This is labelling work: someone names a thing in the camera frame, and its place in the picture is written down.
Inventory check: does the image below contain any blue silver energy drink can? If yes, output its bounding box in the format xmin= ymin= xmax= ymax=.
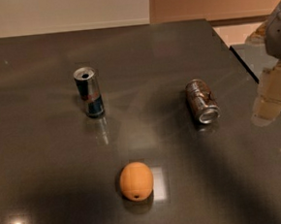
xmin=74 ymin=66 xmax=105 ymax=118

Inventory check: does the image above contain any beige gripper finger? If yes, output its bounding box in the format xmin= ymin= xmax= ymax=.
xmin=252 ymin=60 xmax=281 ymax=127

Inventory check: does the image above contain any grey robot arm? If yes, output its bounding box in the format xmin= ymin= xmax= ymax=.
xmin=252 ymin=0 xmax=281 ymax=127

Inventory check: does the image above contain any orange brown soda can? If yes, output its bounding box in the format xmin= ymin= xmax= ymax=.
xmin=185 ymin=80 xmax=221 ymax=124

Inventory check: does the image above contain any orange fruit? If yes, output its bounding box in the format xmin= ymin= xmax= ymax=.
xmin=119 ymin=162 xmax=154 ymax=202

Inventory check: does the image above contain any grey side table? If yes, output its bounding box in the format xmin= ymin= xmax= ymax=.
xmin=229 ymin=40 xmax=281 ymax=138

